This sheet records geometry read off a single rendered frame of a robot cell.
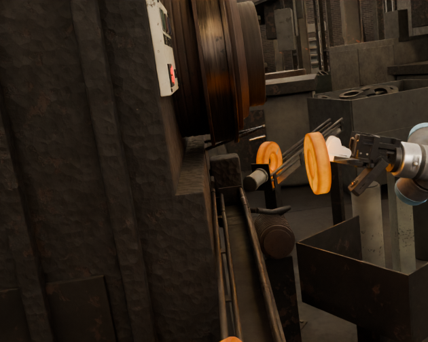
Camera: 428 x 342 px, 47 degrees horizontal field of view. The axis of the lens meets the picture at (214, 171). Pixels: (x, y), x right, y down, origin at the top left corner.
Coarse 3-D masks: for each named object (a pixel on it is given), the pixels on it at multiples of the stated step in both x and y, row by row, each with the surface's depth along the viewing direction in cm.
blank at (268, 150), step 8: (264, 144) 189; (272, 144) 191; (264, 152) 186; (272, 152) 191; (280, 152) 196; (256, 160) 187; (264, 160) 186; (272, 160) 195; (280, 160) 196; (272, 168) 194
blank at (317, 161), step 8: (312, 136) 122; (320, 136) 121; (304, 144) 130; (312, 144) 120; (320, 144) 120; (304, 152) 132; (312, 152) 122; (320, 152) 119; (312, 160) 129; (320, 160) 118; (328, 160) 118; (312, 168) 129; (320, 168) 118; (328, 168) 118; (312, 176) 127; (320, 176) 119; (328, 176) 119; (312, 184) 128; (320, 184) 120; (328, 184) 120; (320, 192) 123
